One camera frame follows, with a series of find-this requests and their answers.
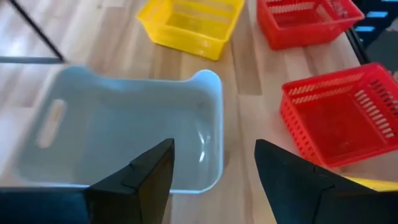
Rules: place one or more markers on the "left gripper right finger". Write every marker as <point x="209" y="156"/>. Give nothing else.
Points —
<point x="295" y="193"/>

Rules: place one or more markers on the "yellow slotted plastic basket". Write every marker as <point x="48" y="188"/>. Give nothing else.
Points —
<point x="199" y="31"/>
<point x="379" y="185"/>

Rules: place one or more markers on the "black aluminium rig frame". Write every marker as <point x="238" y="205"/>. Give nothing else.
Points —
<point x="357" y="46"/>

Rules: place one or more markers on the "wooden shelf black metal legs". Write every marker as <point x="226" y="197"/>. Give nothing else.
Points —
<point x="31" y="59"/>

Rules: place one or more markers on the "red slotted plastic basket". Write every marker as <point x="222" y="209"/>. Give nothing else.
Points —
<point x="335" y="130"/>
<point x="298" y="31"/>

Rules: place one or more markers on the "grey plastic storage bin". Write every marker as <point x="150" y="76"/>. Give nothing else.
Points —
<point x="109" y="124"/>

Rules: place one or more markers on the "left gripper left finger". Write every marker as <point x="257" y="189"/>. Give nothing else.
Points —
<point x="140" y="193"/>

